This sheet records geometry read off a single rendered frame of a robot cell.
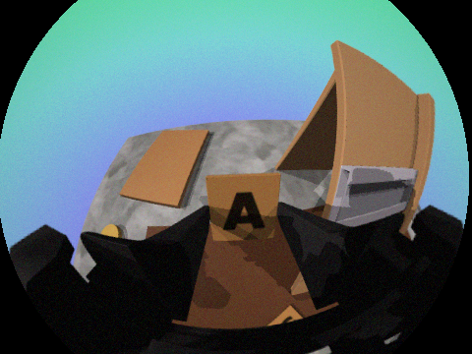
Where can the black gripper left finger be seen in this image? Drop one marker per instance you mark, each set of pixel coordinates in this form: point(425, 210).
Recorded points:
point(167, 262)

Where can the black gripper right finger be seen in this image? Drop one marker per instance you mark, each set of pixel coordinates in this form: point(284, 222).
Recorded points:
point(327, 252)

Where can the tan flat rectangular card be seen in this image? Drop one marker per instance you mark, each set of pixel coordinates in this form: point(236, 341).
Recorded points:
point(163, 174)

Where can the yellow round disc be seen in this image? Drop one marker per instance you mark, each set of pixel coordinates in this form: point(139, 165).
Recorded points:
point(112, 230)

